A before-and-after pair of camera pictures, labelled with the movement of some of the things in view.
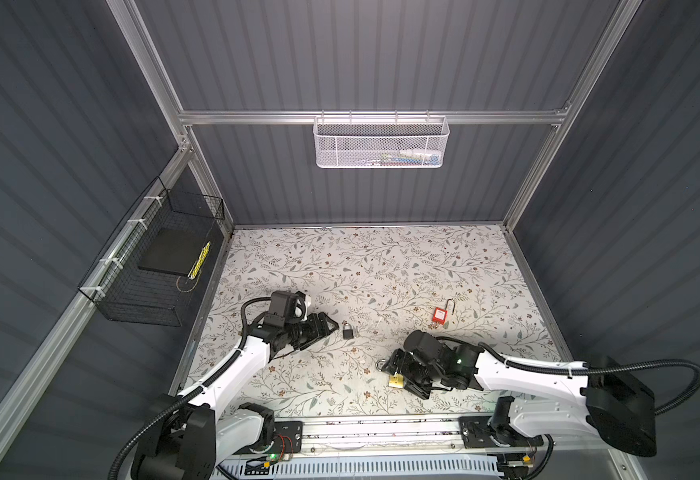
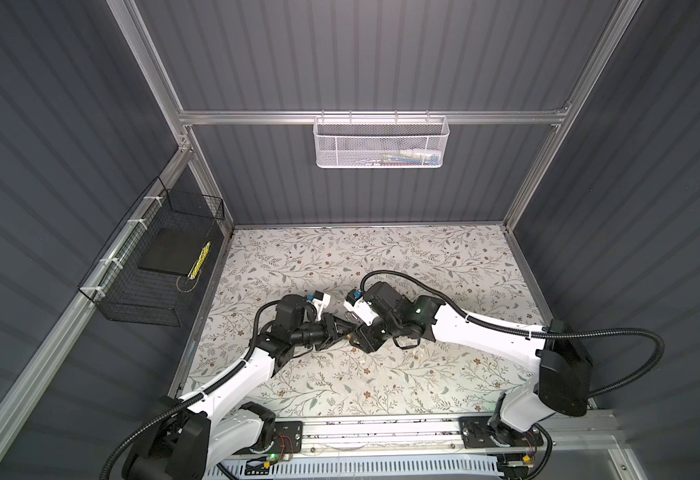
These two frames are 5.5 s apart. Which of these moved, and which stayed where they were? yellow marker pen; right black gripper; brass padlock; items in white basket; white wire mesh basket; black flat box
Moved: brass padlock; right black gripper
Stayed: white wire mesh basket; items in white basket; yellow marker pen; black flat box
